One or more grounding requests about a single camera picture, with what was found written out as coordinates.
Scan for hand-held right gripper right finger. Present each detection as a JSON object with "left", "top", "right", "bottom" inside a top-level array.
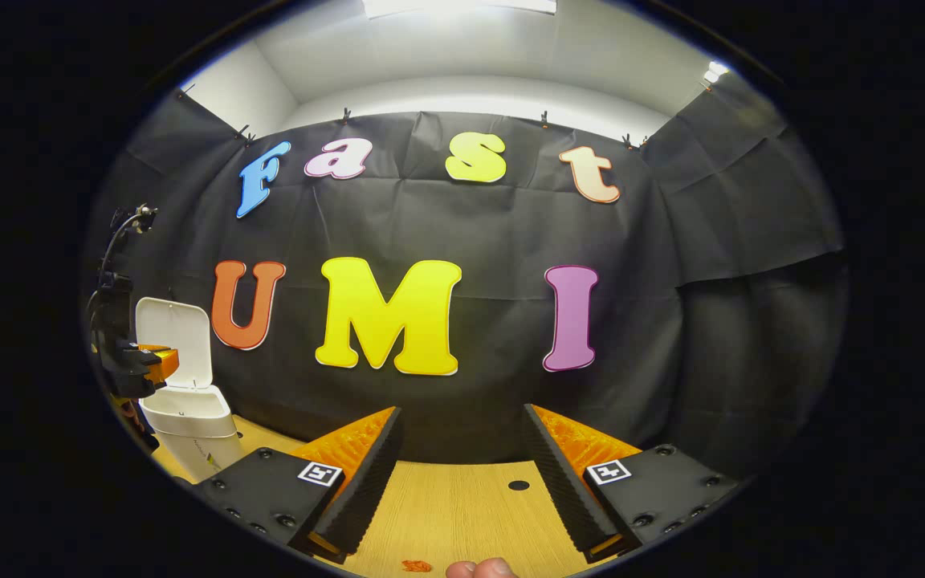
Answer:
[{"left": 522, "top": 404, "right": 742, "bottom": 563}]

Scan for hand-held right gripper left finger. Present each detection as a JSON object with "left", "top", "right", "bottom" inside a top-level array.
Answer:
[{"left": 194, "top": 407, "right": 404, "bottom": 564}]

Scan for white desktop garbage bin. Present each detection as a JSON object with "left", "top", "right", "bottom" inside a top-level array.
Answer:
[{"left": 136, "top": 297, "right": 247, "bottom": 482}]

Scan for wooden desktop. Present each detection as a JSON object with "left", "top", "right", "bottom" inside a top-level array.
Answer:
[{"left": 149, "top": 415, "right": 592, "bottom": 578}]

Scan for black backdrop cloth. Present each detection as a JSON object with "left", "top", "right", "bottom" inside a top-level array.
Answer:
[{"left": 85, "top": 80, "right": 847, "bottom": 482}]

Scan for ceiling light panel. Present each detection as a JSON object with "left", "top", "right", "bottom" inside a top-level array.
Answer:
[{"left": 362, "top": 0, "right": 558, "bottom": 18}]

